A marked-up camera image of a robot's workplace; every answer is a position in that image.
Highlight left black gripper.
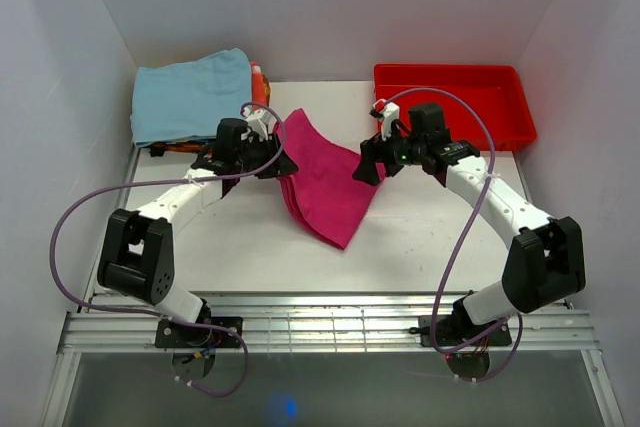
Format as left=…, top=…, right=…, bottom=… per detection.
left=235, top=133, right=298, bottom=180

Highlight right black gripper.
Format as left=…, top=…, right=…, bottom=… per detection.
left=352, top=120, right=425, bottom=187

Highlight pink trousers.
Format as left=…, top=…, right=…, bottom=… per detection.
left=279, top=109, right=378, bottom=250

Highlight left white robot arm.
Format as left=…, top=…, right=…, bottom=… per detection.
left=97, top=117, right=298, bottom=347

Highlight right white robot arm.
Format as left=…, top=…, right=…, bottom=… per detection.
left=353, top=102, right=586, bottom=344

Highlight folded orange patterned trousers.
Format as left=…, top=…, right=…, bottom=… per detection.
left=146, top=61, right=271, bottom=158

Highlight red plastic tray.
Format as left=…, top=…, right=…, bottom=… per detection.
left=373, top=63, right=537, bottom=152

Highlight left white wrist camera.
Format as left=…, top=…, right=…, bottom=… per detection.
left=242, top=107, right=273, bottom=141

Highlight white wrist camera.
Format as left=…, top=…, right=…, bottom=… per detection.
left=242, top=107, right=273, bottom=141
left=369, top=99, right=400, bottom=141

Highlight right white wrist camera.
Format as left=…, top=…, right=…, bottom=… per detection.
left=369, top=99, right=400, bottom=141

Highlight aluminium rail frame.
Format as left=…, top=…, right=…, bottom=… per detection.
left=43, top=167, right=629, bottom=426

